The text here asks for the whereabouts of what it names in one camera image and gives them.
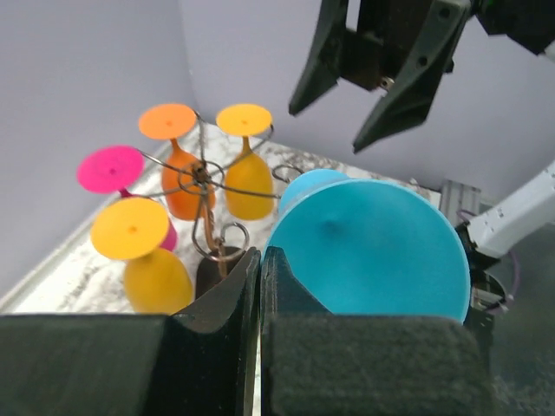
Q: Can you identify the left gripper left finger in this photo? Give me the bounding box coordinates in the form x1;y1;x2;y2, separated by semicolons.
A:
1;249;260;415

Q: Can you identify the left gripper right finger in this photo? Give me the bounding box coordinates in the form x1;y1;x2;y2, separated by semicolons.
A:
260;247;496;415

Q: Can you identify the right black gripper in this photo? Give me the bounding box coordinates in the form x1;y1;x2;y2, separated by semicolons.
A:
288;0;471;153

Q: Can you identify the blue wine glass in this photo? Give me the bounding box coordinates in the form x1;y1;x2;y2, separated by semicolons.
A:
265;169;471;322

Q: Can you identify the yellow wine glass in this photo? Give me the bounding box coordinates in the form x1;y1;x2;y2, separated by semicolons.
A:
216;103;274;221
90;197;194;315

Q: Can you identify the yellow wine glass front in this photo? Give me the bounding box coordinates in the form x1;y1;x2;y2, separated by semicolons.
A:
90;197;194;315

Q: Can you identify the orange wine glass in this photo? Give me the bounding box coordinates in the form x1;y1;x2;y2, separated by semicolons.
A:
139;103;201;221

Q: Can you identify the pink wine glass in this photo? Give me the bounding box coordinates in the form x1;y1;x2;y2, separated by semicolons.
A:
76;145;177;261

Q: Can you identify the metal wine glass rack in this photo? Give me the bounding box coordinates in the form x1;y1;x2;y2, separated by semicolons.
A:
156;110;286;297

